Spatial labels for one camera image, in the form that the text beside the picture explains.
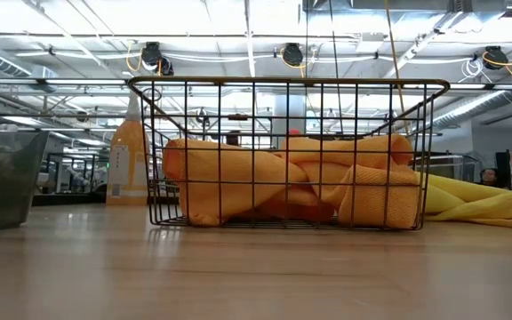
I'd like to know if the orange microfiber towel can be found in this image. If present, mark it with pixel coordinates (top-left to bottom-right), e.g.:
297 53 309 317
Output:
162 138 308 227
255 133 421 231

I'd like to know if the yellow microfiber towel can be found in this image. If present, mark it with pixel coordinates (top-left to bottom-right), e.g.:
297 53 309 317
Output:
415 172 512 231

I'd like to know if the white building column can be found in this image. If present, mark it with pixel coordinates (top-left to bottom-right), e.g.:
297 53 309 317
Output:
273 92 307 150

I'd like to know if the orange spray bottle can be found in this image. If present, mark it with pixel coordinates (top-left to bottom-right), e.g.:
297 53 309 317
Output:
106 91 150 206

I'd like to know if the background robot workstation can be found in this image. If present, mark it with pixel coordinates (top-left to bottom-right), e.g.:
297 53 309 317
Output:
44 152 108 196

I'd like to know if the clear plastic bin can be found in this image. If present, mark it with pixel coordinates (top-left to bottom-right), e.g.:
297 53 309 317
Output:
409 153 482 184

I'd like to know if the grey tinted plastic bin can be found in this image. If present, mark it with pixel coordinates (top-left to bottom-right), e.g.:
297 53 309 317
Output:
0 130 51 235

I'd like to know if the black wire basket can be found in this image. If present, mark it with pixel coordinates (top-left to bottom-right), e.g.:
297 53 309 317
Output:
126 76 451 232

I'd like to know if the black ceiling cable reel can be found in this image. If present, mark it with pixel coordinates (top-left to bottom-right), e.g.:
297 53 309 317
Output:
281 42 305 68
141 41 175 76
482 45 509 71

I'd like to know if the yellow cable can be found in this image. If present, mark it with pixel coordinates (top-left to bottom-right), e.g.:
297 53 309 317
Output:
384 0 412 134

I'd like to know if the black aluminium table frame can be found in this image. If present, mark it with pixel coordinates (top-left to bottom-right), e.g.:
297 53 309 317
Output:
31 193 181 208

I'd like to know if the silver ventilation duct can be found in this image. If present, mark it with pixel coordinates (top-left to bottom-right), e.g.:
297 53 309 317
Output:
431 73 512 130

